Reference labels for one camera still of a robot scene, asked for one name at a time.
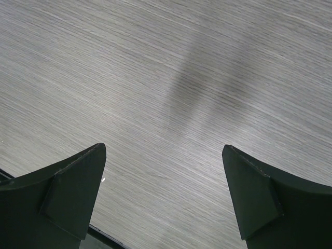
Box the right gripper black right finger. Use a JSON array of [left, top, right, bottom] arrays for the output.
[[222, 145, 331, 249]]

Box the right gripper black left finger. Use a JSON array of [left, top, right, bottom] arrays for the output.
[[1, 143, 106, 248]]

